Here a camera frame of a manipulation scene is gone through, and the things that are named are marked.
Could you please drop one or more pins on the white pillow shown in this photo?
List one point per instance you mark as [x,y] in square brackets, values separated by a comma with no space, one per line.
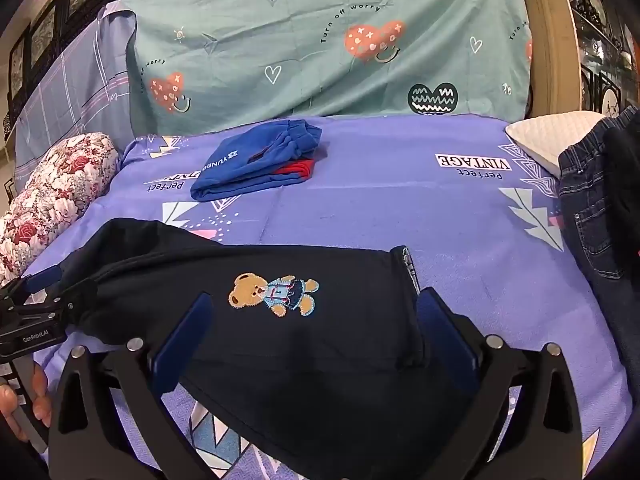
[545,135]

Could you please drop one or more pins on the person's left hand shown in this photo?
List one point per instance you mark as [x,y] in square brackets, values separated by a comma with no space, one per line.
[41,395]

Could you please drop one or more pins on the green heart printed sheet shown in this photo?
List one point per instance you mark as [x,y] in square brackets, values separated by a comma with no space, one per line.
[300,85]

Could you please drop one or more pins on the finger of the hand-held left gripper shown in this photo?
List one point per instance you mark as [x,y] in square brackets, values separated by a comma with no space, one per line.
[44,277]
[75,302]

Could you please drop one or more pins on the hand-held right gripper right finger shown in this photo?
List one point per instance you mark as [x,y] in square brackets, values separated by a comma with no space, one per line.
[446,331]

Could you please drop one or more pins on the black pants with bear patch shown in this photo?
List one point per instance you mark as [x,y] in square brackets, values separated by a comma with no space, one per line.
[325,360]

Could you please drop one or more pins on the dark cloth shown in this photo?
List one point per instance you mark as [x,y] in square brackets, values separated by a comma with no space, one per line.
[625,185]

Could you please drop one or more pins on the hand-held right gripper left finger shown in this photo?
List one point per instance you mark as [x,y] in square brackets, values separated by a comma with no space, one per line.
[184,341]

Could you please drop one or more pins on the floral bolster pillow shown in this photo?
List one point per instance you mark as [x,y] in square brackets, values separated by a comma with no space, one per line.
[60,185]

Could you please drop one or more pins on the blue pants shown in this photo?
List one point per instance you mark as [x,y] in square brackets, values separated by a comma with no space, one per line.
[240,170]

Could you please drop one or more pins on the dark blue jeans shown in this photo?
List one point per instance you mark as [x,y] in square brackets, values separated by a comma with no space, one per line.
[580,200]

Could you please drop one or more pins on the glass cabinet with plates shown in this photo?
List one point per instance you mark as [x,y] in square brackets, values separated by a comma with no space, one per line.
[600,60]

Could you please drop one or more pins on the purple printed bed sheet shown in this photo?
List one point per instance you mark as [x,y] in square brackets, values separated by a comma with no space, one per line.
[400,210]

